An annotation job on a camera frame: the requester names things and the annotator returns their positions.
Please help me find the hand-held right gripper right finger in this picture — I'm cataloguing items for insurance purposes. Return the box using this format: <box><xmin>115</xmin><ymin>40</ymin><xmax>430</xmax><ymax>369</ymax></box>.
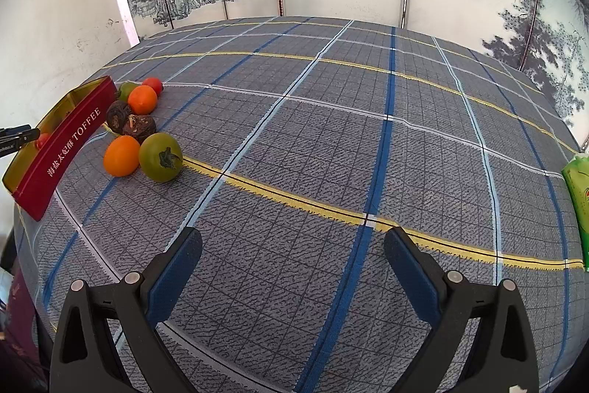
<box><xmin>384</xmin><ymin>227</ymin><xmax>539</xmax><ymax>393</ymax></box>

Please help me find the large green tomato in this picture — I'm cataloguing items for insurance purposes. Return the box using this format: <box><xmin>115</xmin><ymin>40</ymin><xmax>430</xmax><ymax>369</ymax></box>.
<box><xmin>139</xmin><ymin>132</ymin><xmax>184</xmax><ymax>183</ymax></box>

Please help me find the dark red cloth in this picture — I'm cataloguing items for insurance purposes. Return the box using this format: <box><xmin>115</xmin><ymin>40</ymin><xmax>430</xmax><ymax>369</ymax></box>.
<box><xmin>0</xmin><ymin>269</ymin><xmax>47</xmax><ymax>375</ymax></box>

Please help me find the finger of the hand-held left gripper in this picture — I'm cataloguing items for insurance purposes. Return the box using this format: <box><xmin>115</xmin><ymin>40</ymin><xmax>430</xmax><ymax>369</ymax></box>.
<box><xmin>0</xmin><ymin>125</ymin><xmax>41</xmax><ymax>157</ymax></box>

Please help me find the grey plaid tablecloth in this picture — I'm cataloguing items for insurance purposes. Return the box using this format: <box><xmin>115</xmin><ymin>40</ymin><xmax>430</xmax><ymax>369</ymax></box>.
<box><xmin>14</xmin><ymin>16</ymin><xmax>585</xmax><ymax>393</ymax></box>

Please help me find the red and gold tin box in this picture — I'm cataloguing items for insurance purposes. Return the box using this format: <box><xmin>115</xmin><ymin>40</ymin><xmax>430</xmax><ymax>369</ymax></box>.
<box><xmin>2</xmin><ymin>76</ymin><xmax>118</xmax><ymax>222</ymax></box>

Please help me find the orange mandarin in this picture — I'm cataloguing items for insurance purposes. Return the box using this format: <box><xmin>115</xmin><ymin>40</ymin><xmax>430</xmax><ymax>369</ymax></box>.
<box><xmin>127</xmin><ymin>85</ymin><xmax>158</xmax><ymax>116</ymax></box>

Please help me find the smooth orange fruit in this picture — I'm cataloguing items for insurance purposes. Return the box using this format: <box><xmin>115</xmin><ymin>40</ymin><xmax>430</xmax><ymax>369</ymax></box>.
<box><xmin>103</xmin><ymin>135</ymin><xmax>141</xmax><ymax>178</ymax></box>

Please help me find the green packet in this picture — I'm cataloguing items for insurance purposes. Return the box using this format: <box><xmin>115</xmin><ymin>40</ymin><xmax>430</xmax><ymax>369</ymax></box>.
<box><xmin>561</xmin><ymin>154</ymin><xmax>589</xmax><ymax>273</ymax></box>

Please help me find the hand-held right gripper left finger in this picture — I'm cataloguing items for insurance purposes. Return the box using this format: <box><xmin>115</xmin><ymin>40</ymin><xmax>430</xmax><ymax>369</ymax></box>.
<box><xmin>48</xmin><ymin>227</ymin><xmax>203</xmax><ymax>393</ymax></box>

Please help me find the brown wrinkled passion fruit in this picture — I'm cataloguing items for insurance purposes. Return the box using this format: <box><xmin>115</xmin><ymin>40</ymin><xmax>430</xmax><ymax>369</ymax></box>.
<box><xmin>106</xmin><ymin>100</ymin><xmax>134</xmax><ymax>133</ymax></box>
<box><xmin>122</xmin><ymin>115</ymin><xmax>157</xmax><ymax>141</ymax></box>

